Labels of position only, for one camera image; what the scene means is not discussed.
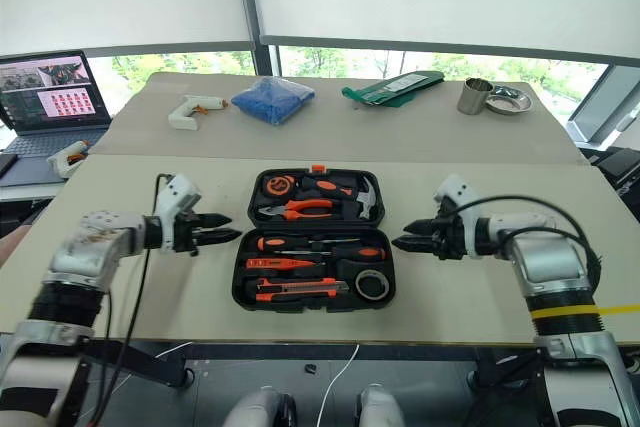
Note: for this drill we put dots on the green flat package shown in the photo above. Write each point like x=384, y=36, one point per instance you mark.
x=395, y=89

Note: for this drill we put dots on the small black clip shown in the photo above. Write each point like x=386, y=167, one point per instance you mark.
x=310, y=368

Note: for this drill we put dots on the black electrical tape roll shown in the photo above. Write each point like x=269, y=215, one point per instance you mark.
x=372, y=286

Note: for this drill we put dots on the grey rounded shape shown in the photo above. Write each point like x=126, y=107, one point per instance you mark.
x=260, y=409
x=380, y=407

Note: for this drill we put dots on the black table bracket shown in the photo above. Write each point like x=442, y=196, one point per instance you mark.
x=145, y=362

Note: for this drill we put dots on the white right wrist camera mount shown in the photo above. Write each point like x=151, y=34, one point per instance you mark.
x=457, y=189

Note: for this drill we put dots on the orange test pen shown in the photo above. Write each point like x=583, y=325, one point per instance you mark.
x=272, y=263

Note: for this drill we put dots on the orange black utility knife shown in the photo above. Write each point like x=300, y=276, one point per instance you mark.
x=300, y=289

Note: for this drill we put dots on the open laptop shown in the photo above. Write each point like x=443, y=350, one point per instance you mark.
x=50, y=92

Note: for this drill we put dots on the black equipment case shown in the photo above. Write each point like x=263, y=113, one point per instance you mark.
x=620, y=172

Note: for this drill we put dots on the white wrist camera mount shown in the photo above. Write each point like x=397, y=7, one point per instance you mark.
x=175, y=192
x=457, y=189

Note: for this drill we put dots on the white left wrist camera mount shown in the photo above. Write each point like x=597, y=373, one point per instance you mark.
x=175, y=192

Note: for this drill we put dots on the black tool case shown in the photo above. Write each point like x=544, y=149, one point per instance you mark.
x=312, y=227

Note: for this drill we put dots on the steel round dish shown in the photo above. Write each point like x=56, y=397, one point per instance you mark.
x=510, y=103

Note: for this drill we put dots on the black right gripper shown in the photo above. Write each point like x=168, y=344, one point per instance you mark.
x=447, y=239

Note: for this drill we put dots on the steel cup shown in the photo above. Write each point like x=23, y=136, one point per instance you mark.
x=474, y=97

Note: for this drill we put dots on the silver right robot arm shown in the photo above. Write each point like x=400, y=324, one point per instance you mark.
x=550, y=257

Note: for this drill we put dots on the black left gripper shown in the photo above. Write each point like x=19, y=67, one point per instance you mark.
x=185, y=234

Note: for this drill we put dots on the white glue gun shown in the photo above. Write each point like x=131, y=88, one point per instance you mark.
x=65, y=159
x=187, y=114

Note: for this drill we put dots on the grey window frame post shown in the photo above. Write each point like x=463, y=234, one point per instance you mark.
x=262, y=59

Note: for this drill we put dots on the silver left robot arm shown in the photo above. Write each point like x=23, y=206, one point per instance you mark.
x=90, y=247

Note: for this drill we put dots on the black orange tape measure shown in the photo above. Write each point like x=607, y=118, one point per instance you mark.
x=279, y=186

